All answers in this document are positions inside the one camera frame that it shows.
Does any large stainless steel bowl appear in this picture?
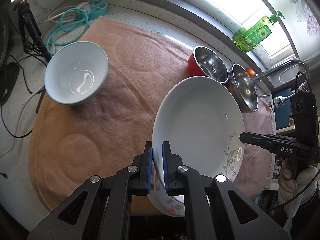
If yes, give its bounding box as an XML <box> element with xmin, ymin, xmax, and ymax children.
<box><xmin>229</xmin><ymin>63</ymin><xmax>259</xmax><ymax>113</ymax></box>

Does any white plate grey leaf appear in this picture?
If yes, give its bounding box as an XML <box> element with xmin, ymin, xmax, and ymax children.
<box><xmin>152</xmin><ymin>76</ymin><xmax>245</xmax><ymax>183</ymax></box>

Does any red steel bowl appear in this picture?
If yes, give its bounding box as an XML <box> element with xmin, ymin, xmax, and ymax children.
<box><xmin>187</xmin><ymin>46</ymin><xmax>229</xmax><ymax>84</ymax></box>

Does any chrome kitchen faucet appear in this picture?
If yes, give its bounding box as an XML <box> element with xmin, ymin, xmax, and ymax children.
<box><xmin>251</xmin><ymin>58</ymin><xmax>311</xmax><ymax>108</ymax></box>

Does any gloved right hand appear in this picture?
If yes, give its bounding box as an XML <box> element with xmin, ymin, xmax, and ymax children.
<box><xmin>278</xmin><ymin>158</ymin><xmax>318</xmax><ymax>219</ymax></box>

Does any blue knife block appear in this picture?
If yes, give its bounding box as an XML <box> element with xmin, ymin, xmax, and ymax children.
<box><xmin>272</xmin><ymin>88</ymin><xmax>292</xmax><ymax>129</ymax></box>

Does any pink towel mat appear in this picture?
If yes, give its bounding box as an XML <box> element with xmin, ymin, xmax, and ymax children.
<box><xmin>28</xmin><ymin>15</ymin><xmax>276</xmax><ymax>215</ymax></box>

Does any orange fruit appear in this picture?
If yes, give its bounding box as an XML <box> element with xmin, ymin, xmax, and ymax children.
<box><xmin>246</xmin><ymin>68</ymin><xmax>256</xmax><ymax>77</ymax></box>

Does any green dish soap bottle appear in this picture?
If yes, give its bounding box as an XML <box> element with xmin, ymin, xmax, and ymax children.
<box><xmin>232</xmin><ymin>10</ymin><xmax>285</xmax><ymax>53</ymax></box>

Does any roller window blind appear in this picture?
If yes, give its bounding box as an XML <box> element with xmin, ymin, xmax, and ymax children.
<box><xmin>242</xmin><ymin>0</ymin><xmax>320</xmax><ymax>63</ymax></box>

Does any teal ceramic bowl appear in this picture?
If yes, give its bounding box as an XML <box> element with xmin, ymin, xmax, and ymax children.
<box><xmin>44</xmin><ymin>41</ymin><xmax>108</xmax><ymax>105</ymax></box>

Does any black tripod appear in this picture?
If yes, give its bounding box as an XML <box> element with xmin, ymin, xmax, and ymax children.
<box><xmin>14</xmin><ymin>0</ymin><xmax>52</xmax><ymax>62</ymax></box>

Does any teal hose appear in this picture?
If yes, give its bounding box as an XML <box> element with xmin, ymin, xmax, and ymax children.
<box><xmin>46</xmin><ymin>0</ymin><xmax>126</xmax><ymax>55</ymax></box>

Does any teal hose reel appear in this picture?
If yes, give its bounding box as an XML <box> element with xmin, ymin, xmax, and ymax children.
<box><xmin>76</xmin><ymin>0</ymin><xmax>107</xmax><ymax>21</ymax></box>

